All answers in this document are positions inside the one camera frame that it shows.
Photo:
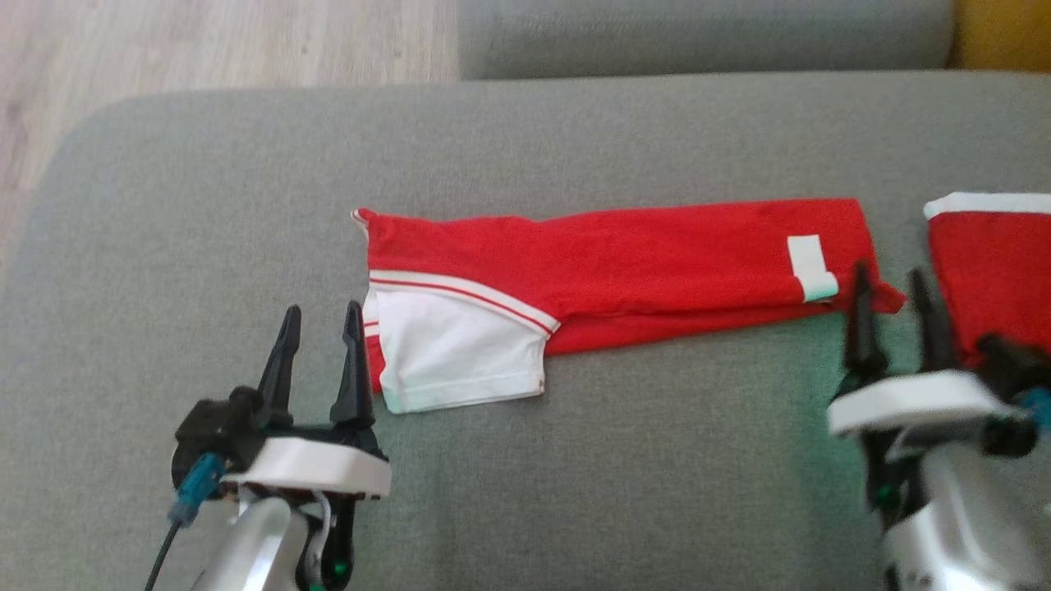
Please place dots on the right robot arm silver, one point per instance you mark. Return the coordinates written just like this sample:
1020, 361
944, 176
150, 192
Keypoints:
969, 525

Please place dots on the grey sofa ottoman cushion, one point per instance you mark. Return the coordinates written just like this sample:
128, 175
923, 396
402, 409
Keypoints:
575, 492

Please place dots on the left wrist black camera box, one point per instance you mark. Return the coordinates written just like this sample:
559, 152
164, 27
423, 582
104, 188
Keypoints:
209, 427

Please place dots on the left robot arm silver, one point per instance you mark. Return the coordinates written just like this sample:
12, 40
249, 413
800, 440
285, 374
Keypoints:
254, 546

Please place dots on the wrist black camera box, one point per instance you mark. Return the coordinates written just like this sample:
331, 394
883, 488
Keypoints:
1006, 361
209, 427

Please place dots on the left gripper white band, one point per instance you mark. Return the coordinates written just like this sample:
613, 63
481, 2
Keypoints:
320, 468

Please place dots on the large grey sofa seat cushion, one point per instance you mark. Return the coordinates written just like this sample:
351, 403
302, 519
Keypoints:
698, 37

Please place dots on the red jersey white sleeves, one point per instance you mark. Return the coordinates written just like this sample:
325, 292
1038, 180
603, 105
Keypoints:
640, 263

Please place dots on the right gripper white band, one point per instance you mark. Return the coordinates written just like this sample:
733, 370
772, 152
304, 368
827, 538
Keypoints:
911, 402

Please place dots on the yellow sofa backrest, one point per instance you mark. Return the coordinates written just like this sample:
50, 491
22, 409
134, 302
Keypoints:
1006, 33

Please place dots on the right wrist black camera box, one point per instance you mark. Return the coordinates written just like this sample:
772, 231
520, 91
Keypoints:
1006, 361

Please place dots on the red shorts white trim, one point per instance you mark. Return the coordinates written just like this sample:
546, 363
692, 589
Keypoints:
993, 271

